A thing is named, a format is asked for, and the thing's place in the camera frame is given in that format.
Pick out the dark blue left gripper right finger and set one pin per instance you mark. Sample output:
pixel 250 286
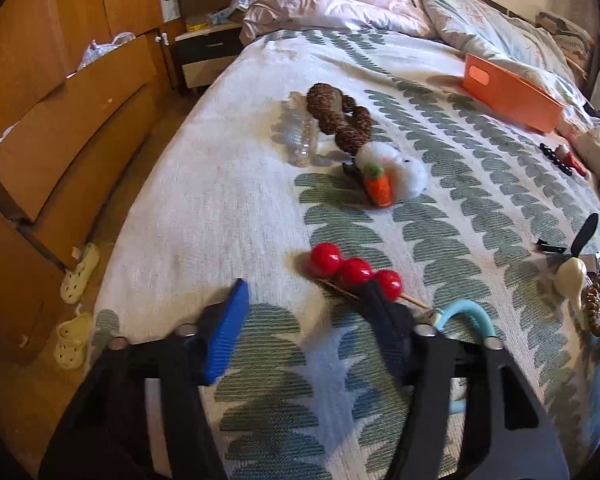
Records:
pixel 404 345

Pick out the cream clog shoe lower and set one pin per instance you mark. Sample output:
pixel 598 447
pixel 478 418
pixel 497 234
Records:
pixel 72 339

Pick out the floral blue white duvet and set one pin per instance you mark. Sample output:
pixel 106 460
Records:
pixel 476 28

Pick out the wooden wardrobe with drawers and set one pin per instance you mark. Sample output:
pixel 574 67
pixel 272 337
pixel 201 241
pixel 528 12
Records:
pixel 66 135

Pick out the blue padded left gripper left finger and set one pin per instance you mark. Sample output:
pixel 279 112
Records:
pixel 223 331

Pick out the light blue bangle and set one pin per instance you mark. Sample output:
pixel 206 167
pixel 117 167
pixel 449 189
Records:
pixel 454 356

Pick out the black white nightstand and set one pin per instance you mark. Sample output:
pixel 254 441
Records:
pixel 202 56

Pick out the patterned pillow right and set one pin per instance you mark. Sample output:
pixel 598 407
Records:
pixel 575 42

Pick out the red ball hair stick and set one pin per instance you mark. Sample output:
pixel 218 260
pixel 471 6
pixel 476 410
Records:
pixel 326 263

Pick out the pearl transparent hair claw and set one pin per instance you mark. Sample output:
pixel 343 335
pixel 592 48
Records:
pixel 301 131

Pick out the leaf patterned bedspread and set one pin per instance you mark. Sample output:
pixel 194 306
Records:
pixel 307 395

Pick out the white pompom carrot hair clip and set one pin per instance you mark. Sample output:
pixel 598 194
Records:
pixel 386 176

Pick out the pink crumpled duvet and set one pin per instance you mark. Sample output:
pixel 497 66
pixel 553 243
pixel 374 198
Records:
pixel 405 16

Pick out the red cone hair clip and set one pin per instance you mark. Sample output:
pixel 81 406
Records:
pixel 565 156

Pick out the plastic bag in drawer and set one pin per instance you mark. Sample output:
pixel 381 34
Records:
pixel 95 51

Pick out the orange plastic basket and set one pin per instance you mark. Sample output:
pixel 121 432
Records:
pixel 510 96

